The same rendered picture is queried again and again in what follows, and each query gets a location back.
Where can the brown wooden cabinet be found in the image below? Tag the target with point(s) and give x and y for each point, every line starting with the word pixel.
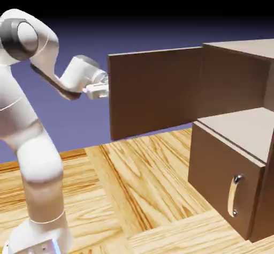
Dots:
pixel 235 82

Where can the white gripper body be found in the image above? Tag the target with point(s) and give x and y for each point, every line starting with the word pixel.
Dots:
pixel 97 91

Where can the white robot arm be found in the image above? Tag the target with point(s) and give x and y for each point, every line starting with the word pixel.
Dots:
pixel 38 161

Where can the brown hinged cabinet door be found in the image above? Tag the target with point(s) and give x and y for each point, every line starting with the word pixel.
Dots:
pixel 154 91

